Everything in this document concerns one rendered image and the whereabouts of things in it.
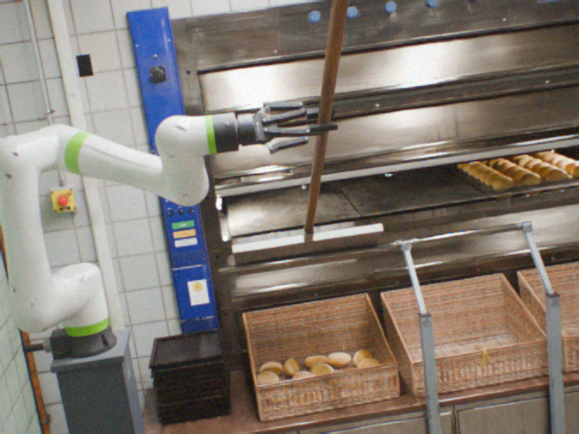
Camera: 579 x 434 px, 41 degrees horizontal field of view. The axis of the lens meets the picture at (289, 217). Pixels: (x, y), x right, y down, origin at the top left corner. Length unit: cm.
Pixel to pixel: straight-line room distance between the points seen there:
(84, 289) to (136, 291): 116
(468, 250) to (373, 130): 68
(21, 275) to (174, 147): 57
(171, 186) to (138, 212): 141
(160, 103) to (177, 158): 136
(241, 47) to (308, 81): 30
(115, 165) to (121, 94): 123
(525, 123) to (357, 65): 76
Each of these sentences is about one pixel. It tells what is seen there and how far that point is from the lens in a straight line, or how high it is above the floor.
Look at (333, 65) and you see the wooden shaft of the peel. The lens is 163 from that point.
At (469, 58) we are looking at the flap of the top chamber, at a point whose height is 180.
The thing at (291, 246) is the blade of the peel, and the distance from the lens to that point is 285.
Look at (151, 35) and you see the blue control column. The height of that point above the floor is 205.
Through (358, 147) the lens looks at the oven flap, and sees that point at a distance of 329.
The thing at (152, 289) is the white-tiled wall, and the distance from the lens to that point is 340.
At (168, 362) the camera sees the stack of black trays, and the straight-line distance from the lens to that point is 308.
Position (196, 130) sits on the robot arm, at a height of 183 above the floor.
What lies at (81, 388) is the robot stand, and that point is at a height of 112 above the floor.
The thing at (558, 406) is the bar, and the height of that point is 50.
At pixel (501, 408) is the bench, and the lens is 321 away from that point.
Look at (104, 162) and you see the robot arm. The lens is 205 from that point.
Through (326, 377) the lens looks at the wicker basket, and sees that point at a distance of 304.
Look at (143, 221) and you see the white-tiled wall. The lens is 332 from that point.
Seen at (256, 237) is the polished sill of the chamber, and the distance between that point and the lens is 333.
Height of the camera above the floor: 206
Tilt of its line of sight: 14 degrees down
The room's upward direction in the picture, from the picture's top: 7 degrees counter-clockwise
